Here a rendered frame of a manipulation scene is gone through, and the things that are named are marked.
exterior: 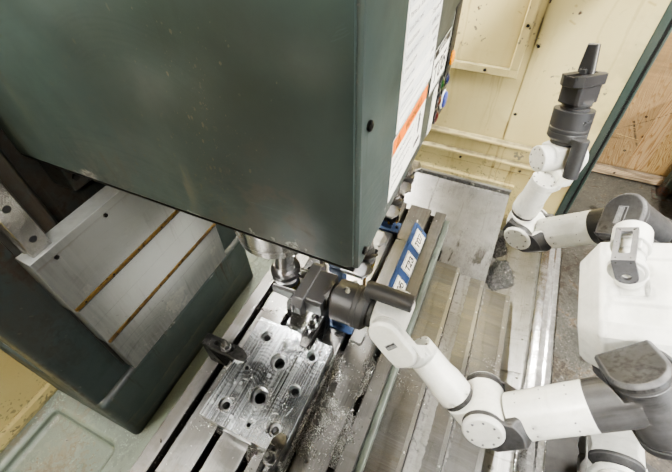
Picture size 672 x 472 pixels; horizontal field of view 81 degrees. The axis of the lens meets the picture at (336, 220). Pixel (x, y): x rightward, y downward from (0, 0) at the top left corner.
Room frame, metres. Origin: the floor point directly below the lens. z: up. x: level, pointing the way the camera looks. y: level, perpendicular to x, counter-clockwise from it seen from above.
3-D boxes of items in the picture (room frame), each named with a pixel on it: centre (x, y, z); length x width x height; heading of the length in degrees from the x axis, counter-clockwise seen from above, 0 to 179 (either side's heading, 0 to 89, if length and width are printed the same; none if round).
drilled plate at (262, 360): (0.41, 0.19, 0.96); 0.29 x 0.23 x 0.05; 154
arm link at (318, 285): (0.46, 0.02, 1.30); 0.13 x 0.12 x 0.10; 154
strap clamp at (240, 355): (0.49, 0.31, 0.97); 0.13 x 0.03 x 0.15; 64
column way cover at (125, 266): (0.69, 0.51, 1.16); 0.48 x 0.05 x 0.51; 154
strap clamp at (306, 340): (0.55, 0.07, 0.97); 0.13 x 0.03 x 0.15; 154
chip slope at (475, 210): (1.08, -0.18, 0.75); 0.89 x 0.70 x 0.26; 64
